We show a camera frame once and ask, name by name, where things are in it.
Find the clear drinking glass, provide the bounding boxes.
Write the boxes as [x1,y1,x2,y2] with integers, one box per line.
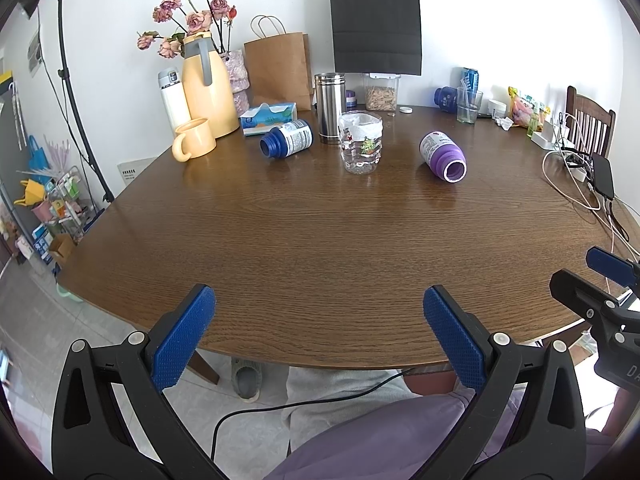
[457,86,484,125]

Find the clear container with nuts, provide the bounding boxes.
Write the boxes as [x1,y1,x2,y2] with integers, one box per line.
[364,73,401,112]

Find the yellow thermos jug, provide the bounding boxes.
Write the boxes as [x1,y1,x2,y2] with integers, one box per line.
[182,32,240,139]

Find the white thermos bottle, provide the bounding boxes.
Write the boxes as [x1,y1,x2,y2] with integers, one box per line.
[157,67,191,131]

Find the black paper bag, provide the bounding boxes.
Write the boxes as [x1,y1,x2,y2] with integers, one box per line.
[330,0,422,76]

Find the blue packet behind glass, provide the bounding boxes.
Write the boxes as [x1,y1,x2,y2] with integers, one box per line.
[461,67,480,93]

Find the yellow mug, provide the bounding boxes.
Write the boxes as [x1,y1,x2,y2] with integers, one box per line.
[171,118,217,162]

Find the cluttered storage rack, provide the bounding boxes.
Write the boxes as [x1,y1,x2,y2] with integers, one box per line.
[1,136,102,273]

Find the pink dried flowers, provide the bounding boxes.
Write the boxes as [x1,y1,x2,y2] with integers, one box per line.
[137,0,238,61]

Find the tissue pack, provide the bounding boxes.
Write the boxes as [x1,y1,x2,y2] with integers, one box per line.
[240,103,297,136]

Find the blue white supplement bottle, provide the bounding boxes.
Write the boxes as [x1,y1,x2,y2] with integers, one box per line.
[259,119,314,158]

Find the black power bank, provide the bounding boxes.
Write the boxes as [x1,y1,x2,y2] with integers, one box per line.
[591,154,615,200]

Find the white power strip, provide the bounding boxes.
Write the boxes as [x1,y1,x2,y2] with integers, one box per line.
[530,120,565,151]

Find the grey slipper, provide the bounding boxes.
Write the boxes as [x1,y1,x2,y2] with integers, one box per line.
[231,358,262,403]

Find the clear plastic cup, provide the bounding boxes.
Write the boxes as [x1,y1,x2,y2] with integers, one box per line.
[338,110,383,174]

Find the wooden chair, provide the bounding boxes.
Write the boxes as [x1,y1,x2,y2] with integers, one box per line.
[565,86,616,158]

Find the dark blue bottle lying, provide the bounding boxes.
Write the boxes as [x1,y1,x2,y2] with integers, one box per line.
[434,87,458,114]

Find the brown paper bag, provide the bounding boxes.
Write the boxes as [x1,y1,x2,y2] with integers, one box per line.
[244,15,314,112]

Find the pink glass vase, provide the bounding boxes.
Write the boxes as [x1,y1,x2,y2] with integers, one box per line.
[221,50,250,115]

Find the black cable under table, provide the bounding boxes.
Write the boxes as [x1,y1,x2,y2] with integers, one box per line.
[209,367,417,463]

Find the white cables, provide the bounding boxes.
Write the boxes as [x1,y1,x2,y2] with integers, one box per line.
[540,112,640,261]

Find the stainless steel tumbler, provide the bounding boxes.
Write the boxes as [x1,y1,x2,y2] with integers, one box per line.
[314,73,346,144]

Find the small purple white jar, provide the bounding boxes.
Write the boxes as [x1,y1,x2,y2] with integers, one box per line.
[345,90,358,110]

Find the black tripod stand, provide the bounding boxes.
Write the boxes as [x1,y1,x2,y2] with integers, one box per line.
[20,0,115,204]

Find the purple supplement bottle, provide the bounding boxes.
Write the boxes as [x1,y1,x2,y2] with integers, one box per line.
[419,130,468,184]

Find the snack packets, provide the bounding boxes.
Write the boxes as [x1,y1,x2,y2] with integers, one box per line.
[508,87,550,139]

